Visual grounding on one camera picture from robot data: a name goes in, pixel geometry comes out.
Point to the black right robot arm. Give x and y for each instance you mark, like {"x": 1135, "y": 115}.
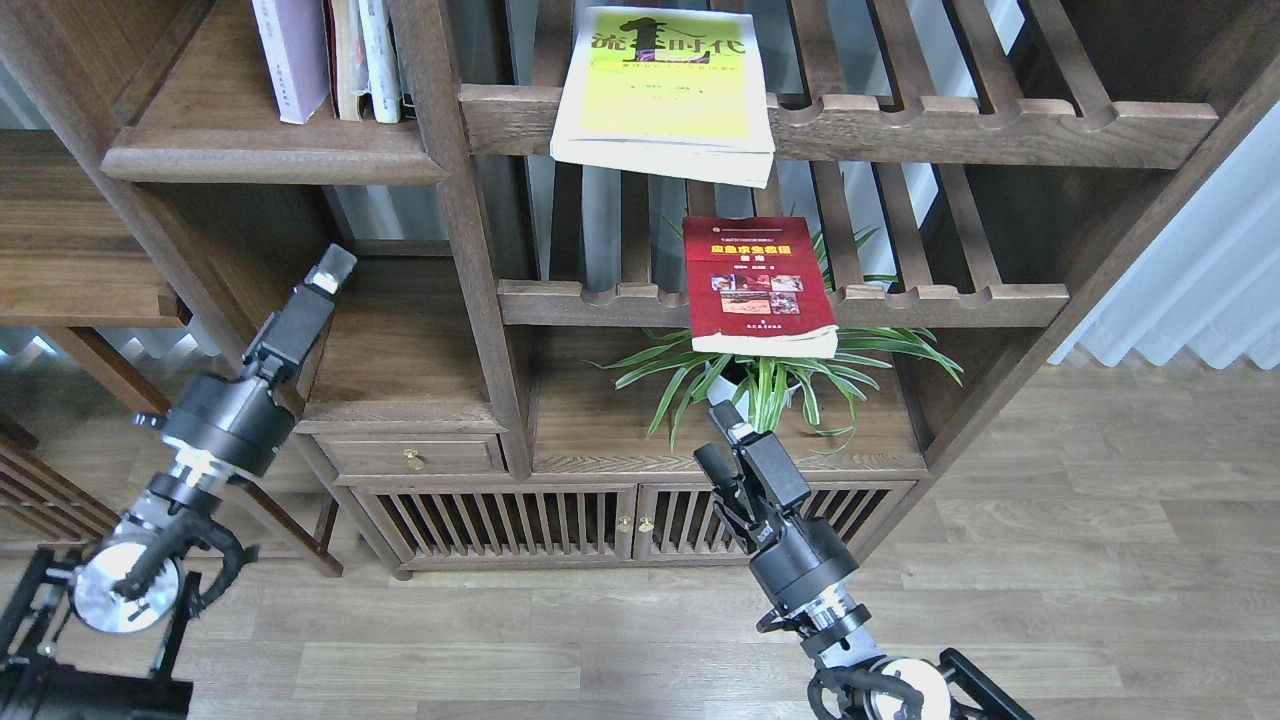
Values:
{"x": 855, "y": 679}

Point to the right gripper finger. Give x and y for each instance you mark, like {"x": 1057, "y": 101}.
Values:
{"x": 742, "y": 501}
{"x": 785, "y": 485}

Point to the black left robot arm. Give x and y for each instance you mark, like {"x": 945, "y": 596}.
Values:
{"x": 168, "y": 558}

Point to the dark wooden bookshelf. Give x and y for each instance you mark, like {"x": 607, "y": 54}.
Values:
{"x": 991, "y": 192}

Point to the white lavender cover book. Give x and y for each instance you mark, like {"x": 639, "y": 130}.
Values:
{"x": 293, "y": 37}

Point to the red cover book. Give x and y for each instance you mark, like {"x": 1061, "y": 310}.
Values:
{"x": 755, "y": 288}

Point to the upright beige book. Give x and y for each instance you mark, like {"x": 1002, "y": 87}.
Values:
{"x": 348, "y": 68}

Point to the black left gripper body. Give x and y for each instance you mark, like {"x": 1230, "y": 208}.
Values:
{"x": 221, "y": 429}

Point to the green spider plant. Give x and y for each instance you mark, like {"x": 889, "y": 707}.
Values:
{"x": 828, "y": 391}

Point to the white plant pot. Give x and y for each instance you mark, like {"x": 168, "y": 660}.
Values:
{"x": 725, "y": 387}

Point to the upright white book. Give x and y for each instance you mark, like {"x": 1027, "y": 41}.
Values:
{"x": 382, "y": 64}

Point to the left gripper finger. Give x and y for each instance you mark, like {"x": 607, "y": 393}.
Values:
{"x": 279, "y": 350}

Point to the yellow green cover book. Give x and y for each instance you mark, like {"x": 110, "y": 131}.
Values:
{"x": 668, "y": 92}

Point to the white pleated curtain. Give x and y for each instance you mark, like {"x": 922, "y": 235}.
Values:
{"x": 1207, "y": 289}

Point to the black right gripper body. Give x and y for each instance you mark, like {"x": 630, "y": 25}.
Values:
{"x": 793, "y": 559}

